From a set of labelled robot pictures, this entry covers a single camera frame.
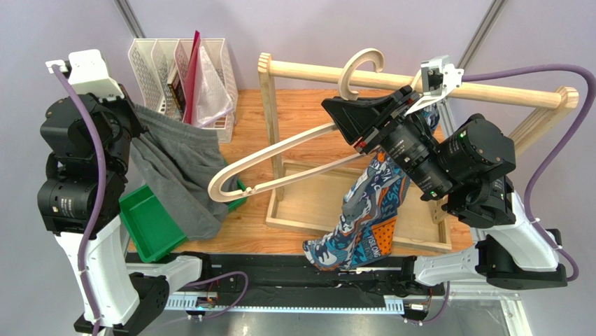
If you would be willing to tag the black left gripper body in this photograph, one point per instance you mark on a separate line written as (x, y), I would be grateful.
(123, 109)

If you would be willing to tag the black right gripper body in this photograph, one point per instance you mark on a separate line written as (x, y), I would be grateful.
(380, 120)

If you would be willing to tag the grey shorts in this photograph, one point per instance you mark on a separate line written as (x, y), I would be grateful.
(177, 162)

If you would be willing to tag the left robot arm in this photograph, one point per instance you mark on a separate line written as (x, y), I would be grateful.
(86, 174)

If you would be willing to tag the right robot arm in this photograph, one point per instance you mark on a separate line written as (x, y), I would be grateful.
(468, 173)

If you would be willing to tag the patterned blue orange shorts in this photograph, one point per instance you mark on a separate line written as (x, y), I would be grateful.
(367, 221)

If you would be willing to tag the white file organizer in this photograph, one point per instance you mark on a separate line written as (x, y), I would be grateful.
(152, 60)

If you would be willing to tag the dark book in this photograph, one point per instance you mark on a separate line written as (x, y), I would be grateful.
(175, 86)

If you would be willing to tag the red folder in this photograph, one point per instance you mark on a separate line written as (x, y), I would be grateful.
(190, 79)

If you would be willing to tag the clear plastic bag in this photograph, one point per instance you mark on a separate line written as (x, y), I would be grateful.
(211, 100)

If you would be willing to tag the wooden clothes rack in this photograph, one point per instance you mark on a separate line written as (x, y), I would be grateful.
(313, 205)

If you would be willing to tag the green plastic tray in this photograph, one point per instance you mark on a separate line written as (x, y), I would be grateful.
(149, 223)

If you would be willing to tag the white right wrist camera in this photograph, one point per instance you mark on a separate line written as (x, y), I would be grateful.
(440, 77)

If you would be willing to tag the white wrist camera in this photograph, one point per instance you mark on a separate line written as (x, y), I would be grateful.
(440, 77)
(88, 73)

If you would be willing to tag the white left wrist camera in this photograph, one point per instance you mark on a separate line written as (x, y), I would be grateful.
(88, 73)

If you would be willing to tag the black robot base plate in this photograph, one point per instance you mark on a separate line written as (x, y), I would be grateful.
(289, 283)

